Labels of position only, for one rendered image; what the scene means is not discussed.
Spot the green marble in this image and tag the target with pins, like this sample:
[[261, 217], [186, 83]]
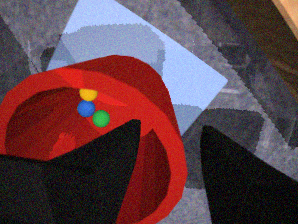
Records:
[[101, 118]]

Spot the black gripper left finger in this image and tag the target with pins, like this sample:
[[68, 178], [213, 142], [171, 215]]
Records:
[[84, 186]]

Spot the yellow marble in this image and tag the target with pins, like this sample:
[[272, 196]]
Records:
[[87, 94]]

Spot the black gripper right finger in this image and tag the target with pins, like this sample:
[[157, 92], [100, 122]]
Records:
[[241, 188]]

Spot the blue marble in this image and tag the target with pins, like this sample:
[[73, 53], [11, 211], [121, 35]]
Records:
[[86, 108]]

